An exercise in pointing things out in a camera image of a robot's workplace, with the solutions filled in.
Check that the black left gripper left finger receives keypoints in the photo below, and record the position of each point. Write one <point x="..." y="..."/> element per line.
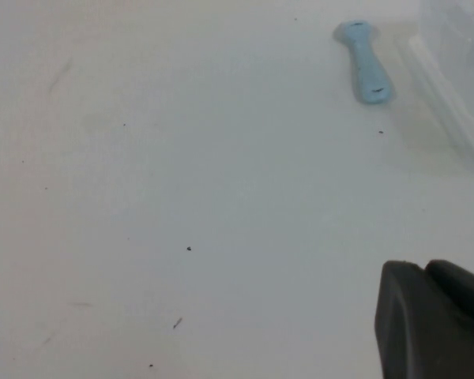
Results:
<point x="418" y="327"/>

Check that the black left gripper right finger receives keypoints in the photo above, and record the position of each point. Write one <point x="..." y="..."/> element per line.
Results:
<point x="462" y="280"/>

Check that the clear plastic egg box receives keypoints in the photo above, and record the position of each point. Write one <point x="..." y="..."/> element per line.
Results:
<point x="458" y="59"/>

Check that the light blue plastic fork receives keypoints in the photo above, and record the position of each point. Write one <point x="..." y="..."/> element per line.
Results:
<point x="365" y="59"/>

